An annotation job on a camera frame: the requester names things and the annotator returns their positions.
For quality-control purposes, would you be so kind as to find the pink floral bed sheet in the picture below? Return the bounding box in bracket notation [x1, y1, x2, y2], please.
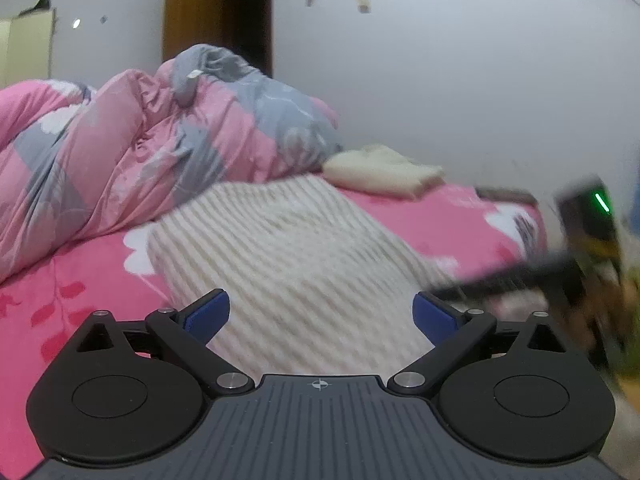
[0, 182, 548, 480]

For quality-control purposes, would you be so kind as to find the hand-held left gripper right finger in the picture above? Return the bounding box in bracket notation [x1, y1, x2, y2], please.
[387, 291, 568, 395]

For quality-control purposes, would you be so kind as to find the brown wooden door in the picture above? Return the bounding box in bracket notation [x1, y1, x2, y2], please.
[162, 0, 275, 79]

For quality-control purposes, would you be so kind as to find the pink grey floral duvet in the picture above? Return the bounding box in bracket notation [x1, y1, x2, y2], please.
[0, 44, 344, 283]

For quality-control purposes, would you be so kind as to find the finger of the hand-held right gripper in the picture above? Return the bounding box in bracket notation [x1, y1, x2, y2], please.
[430, 255, 581, 304]

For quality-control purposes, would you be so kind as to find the pale yellow wardrobe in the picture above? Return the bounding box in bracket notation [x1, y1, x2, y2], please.
[0, 7, 57, 89]

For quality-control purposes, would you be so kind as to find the dark smartphone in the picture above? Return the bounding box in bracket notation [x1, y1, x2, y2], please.
[475, 186, 539, 206]

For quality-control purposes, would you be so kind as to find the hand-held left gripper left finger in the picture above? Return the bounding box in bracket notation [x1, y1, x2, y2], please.
[76, 288, 253, 396]

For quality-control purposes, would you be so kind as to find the folded beige cloth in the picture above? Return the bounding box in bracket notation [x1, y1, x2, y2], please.
[322, 144, 447, 200]

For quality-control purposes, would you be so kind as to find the beige checked knit cardigan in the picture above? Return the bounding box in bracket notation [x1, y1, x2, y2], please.
[147, 175, 471, 376]

